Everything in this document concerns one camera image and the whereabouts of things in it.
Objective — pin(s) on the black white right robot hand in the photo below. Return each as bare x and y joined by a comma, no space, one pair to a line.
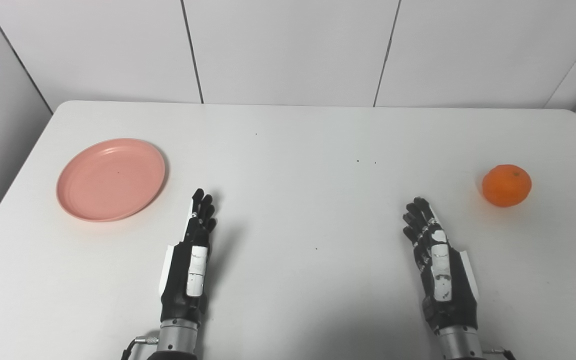
455,295

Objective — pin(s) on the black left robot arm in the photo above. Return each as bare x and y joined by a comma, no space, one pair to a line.
178,340

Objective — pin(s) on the orange fruit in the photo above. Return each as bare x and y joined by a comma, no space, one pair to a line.
507,185

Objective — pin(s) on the pink round plate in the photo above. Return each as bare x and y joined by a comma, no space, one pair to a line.
111,180

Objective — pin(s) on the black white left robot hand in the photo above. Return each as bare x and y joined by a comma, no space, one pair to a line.
184,280

